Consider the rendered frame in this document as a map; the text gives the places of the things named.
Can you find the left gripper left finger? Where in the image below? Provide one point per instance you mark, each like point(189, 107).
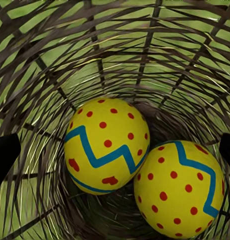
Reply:
point(10, 148)

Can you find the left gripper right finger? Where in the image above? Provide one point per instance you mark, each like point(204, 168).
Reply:
point(224, 146)

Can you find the wicker basket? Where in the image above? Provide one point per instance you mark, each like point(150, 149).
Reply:
point(187, 127)

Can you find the easter egg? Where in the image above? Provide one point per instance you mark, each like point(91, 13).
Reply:
point(180, 188)
point(106, 143)

